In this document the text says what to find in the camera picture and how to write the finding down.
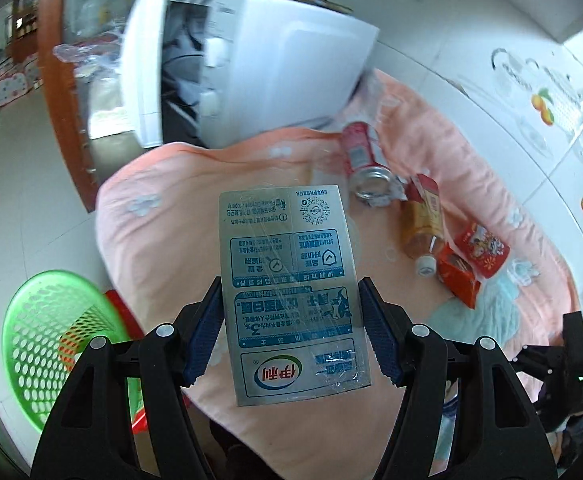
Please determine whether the orange snack wrapper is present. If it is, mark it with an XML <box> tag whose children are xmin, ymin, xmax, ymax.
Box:
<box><xmin>436</xmin><ymin>244</ymin><xmax>482</xmax><ymax>309</ymax></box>

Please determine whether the green plastic basket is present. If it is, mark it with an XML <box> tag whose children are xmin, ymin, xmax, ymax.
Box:
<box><xmin>1</xmin><ymin>270</ymin><xmax>144</xmax><ymax>435</ymax></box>

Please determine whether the pink printed blanket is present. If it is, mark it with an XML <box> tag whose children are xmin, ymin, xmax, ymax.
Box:
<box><xmin>94</xmin><ymin>67</ymin><xmax>582</xmax><ymax>480</ymax></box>

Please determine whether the fruit and glassware wall sticker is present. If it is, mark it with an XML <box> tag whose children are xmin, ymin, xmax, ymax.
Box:
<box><xmin>491</xmin><ymin>47</ymin><xmax>583</xmax><ymax>166</ymax></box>

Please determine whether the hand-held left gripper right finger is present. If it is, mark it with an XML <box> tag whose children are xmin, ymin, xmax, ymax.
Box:
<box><xmin>357</xmin><ymin>276</ymin><xmax>558</xmax><ymax>480</ymax></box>

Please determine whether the brown wooden door frame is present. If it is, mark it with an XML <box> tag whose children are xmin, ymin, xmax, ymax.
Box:
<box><xmin>38</xmin><ymin>0</ymin><xmax>99</xmax><ymax>213</ymax></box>

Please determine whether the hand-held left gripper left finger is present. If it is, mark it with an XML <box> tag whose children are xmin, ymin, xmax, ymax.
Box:
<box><xmin>30</xmin><ymin>276</ymin><xmax>224</xmax><ymax>480</ymax></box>

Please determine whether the white microwave oven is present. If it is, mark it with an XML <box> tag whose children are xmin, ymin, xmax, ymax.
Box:
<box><xmin>121</xmin><ymin>0</ymin><xmax>381</xmax><ymax>151</ymax></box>

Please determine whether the white spotted fence panel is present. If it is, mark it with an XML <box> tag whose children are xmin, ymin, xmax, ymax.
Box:
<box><xmin>0</xmin><ymin>57</ymin><xmax>42</xmax><ymax>107</ymax></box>

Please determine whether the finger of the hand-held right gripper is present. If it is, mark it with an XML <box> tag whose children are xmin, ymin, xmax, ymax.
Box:
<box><xmin>514</xmin><ymin>345</ymin><xmax>567</xmax><ymax>376</ymax></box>

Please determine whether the silver milk carton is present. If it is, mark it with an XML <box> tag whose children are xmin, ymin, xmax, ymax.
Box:
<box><xmin>218</xmin><ymin>185</ymin><xmax>373</xmax><ymax>407</ymax></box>

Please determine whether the red soda can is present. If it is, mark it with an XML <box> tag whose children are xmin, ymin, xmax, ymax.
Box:
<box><xmin>341</xmin><ymin>121</ymin><xmax>395</xmax><ymax>203</ymax></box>

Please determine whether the tea bottle with red label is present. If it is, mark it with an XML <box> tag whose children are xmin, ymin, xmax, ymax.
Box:
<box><xmin>402</xmin><ymin>174</ymin><xmax>447</xmax><ymax>277</ymax></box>

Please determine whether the clear plastic bag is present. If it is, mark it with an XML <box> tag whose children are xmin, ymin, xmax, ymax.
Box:
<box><xmin>54</xmin><ymin>35</ymin><xmax>127</xmax><ymax>81</ymax></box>

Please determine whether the red cartoon printed packet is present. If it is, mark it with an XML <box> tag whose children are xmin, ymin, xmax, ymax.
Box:
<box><xmin>454</xmin><ymin>222</ymin><xmax>511</xmax><ymax>281</ymax></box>

